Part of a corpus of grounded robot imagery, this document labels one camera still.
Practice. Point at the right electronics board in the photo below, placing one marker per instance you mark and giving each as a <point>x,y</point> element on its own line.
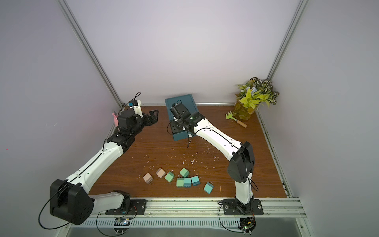
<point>247,225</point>

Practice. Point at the teal drawer cabinet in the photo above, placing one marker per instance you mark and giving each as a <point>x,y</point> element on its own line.
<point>189,102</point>

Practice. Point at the electronics board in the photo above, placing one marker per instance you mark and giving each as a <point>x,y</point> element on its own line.
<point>122,225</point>
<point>247,225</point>

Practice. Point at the green plug bottom left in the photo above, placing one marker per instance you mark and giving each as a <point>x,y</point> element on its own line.
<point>180,182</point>

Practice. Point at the teal plug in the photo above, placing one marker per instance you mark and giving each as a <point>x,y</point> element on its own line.
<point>187,182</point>
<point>195,181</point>
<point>208,188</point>

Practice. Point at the aluminium front rail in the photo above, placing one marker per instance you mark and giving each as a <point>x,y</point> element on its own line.
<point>210,207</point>

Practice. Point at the teal plug far right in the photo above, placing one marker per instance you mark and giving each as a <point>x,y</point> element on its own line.
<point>208,188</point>

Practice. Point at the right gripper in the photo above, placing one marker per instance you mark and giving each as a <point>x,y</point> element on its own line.
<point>177,115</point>

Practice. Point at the green plug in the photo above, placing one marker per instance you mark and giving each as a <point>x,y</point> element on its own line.
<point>184,173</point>
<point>180,182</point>
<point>169,177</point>

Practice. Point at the green plug upper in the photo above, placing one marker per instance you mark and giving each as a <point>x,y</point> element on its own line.
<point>184,173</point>

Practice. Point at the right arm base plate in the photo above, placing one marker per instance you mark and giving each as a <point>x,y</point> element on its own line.
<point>234,207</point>

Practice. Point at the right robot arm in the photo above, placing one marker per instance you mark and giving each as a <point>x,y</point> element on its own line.
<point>240,155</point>

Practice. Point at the left electronics board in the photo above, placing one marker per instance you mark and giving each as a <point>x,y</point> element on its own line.
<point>122,225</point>

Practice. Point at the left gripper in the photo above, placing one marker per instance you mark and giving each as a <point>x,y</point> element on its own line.
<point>153,120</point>

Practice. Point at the artificial plant in vase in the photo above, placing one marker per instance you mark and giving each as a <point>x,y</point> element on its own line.
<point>251,95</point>

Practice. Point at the teal plug bottom middle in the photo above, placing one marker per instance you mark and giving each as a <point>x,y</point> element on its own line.
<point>187,182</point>

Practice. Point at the pink spray bottle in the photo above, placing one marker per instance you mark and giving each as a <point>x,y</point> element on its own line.
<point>115,116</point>

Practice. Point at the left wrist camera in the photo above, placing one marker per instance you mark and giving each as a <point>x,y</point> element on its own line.
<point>135,105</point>

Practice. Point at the pink plug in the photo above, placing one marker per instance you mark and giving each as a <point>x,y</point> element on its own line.
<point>160,173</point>
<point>148,178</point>

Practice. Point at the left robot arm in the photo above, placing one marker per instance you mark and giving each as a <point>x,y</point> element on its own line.
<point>70,199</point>

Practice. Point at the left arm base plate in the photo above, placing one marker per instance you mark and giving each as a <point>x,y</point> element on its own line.
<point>132,207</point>

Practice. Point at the green toy rake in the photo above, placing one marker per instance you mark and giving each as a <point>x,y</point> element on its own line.
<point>229,115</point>

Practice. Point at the teal plug bottom right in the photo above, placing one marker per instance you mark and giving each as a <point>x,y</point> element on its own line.
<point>195,181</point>

